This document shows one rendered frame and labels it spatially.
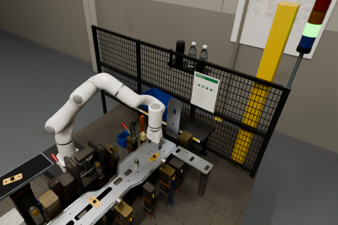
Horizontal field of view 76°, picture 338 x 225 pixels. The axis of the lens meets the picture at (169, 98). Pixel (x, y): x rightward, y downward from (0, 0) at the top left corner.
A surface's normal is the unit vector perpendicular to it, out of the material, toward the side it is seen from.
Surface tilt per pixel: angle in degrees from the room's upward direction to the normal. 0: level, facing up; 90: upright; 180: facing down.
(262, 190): 0
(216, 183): 0
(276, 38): 90
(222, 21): 90
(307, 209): 0
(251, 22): 90
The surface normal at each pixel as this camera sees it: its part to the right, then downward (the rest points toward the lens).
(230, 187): 0.05, -0.83
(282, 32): -0.59, 0.41
